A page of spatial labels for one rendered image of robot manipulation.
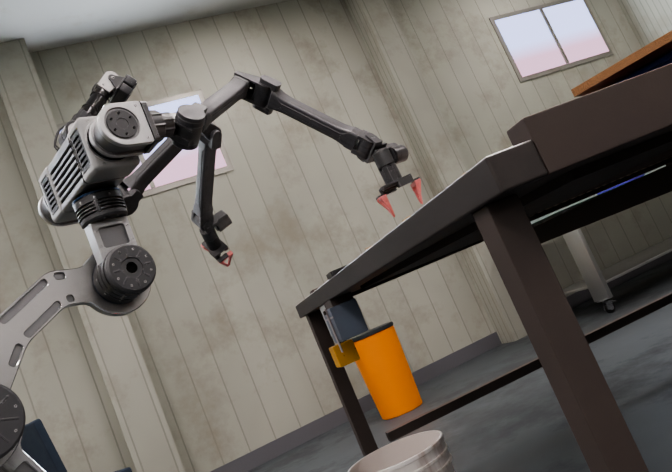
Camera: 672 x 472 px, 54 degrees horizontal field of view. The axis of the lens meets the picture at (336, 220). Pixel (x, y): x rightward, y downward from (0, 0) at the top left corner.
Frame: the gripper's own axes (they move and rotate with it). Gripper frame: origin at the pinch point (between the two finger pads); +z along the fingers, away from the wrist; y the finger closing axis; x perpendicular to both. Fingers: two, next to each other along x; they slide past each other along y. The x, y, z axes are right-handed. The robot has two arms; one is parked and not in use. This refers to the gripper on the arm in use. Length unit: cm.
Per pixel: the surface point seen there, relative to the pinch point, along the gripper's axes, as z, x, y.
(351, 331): 28.5, -25.9, 29.5
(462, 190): 7, 96, 16
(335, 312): 20.4, -26.0, 31.7
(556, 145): 7, 106, 3
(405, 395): 105, -273, -11
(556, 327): 32, 100, 13
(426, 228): 9, 76, 19
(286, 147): -117, -381, -25
